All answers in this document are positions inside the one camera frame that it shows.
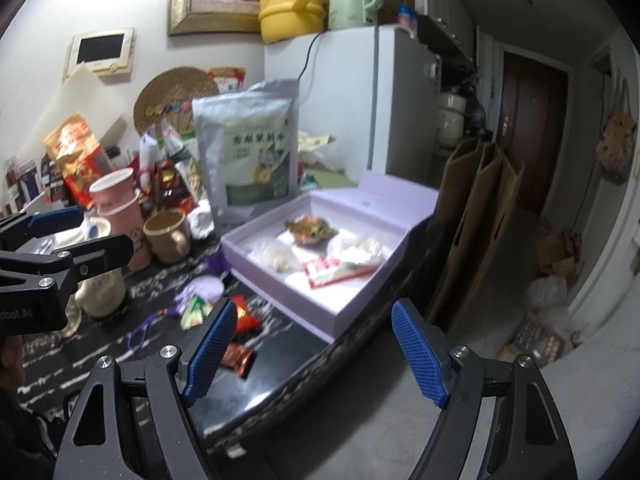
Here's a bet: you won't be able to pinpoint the beige mug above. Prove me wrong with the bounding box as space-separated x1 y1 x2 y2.
143 208 194 265

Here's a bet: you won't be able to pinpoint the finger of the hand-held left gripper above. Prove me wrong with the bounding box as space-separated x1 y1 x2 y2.
0 206 85 251
0 233 135 301

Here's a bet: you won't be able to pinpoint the dark printed boxes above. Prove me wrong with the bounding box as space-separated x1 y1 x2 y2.
2 157 66 216

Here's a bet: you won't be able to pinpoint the clear plastic bag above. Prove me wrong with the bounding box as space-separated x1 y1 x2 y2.
525 275 571 316

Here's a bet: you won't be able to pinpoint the brown patterned tote bag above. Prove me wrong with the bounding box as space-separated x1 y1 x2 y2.
597 110 639 187

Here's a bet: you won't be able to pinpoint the red printed card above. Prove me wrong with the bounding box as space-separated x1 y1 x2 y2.
205 66 247 94

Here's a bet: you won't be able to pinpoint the silver stand-up pouch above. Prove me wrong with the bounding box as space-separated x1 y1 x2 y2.
192 79 300 234

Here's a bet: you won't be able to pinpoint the white puff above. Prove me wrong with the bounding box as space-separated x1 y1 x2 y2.
327 234 387 267
250 241 296 275

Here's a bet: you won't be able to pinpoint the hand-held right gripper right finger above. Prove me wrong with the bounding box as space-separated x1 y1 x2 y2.
391 298 576 480

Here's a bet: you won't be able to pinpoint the printed cardboard box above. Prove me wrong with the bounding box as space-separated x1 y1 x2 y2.
497 310 566 361

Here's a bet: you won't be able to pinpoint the purple patterned pouch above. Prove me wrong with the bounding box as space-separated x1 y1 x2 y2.
175 255 231 314

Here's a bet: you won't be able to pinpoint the pink cup with panda print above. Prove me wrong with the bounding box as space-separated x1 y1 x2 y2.
95 200 151 272

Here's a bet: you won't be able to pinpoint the white wall intercom panel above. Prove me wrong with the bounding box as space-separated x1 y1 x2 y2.
62 28 135 81

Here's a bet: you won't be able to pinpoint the bed with grey sheet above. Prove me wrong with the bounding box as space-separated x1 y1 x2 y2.
250 240 640 480

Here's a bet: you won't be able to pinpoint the long red white snack packet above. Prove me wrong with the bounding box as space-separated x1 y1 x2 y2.
304 255 382 291

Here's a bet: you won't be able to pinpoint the lavender gift box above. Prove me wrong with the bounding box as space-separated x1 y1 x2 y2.
220 170 440 344

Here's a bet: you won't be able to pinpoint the yellow card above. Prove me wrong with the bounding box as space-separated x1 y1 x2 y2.
299 132 331 154

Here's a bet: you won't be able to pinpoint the red handled scissors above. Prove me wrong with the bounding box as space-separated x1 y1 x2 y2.
137 162 177 192

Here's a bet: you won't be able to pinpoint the brown snack packet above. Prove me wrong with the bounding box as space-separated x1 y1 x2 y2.
219 342 259 379

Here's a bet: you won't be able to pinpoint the purple hair tie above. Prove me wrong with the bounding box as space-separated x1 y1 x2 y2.
127 312 167 357

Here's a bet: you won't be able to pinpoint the white refrigerator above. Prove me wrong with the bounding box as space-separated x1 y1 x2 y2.
263 25 444 192

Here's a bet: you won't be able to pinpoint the dark brown door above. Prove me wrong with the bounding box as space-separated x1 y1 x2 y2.
500 52 571 212

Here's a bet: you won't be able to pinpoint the bundle of colourful candy packets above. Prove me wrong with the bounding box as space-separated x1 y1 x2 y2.
284 215 339 247

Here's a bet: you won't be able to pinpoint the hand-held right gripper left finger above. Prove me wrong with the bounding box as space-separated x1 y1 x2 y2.
54 297 239 480

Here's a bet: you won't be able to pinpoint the white ceramic pot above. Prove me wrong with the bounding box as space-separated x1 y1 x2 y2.
439 92 469 116
437 111 466 149

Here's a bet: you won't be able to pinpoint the round woven straw fan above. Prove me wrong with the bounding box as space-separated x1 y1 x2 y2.
132 66 221 137

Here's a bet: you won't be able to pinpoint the green paper envelope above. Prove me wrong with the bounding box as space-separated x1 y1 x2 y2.
302 167 359 191

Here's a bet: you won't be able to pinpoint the red orange snack bag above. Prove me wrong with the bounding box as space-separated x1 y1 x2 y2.
42 112 114 209

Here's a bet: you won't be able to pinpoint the white wall cabinet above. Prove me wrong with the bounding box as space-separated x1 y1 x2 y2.
415 0 482 62

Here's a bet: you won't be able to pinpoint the black power cable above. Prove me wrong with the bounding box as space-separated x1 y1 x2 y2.
297 32 326 81

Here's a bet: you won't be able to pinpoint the crumpled brown paper bags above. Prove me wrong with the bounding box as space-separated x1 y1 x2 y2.
537 230 586 286

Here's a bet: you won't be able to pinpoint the yellow pot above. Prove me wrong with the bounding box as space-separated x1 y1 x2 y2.
258 0 326 45

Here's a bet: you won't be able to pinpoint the green white carton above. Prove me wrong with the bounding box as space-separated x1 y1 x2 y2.
160 125 199 181

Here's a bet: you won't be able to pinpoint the white board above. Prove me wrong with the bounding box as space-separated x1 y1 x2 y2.
20 65 127 162

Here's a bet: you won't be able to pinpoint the green white snack packet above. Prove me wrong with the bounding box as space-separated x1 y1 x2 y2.
180 295 214 331

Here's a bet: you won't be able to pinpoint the crumpled white tissue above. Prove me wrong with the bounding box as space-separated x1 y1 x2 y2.
192 200 216 239

